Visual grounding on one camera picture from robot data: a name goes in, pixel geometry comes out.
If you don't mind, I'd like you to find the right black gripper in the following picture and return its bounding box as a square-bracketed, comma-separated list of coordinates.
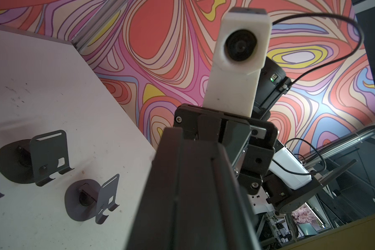
[174, 104, 278, 195]

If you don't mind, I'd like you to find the black rectangular phone holder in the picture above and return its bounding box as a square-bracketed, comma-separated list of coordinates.
[126, 128, 261, 250]

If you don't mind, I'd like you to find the dark grey phone stand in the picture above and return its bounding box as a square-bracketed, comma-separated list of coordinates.
[0, 130, 72, 186]

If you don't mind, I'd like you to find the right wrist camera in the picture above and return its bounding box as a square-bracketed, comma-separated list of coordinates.
[203, 7, 273, 117]

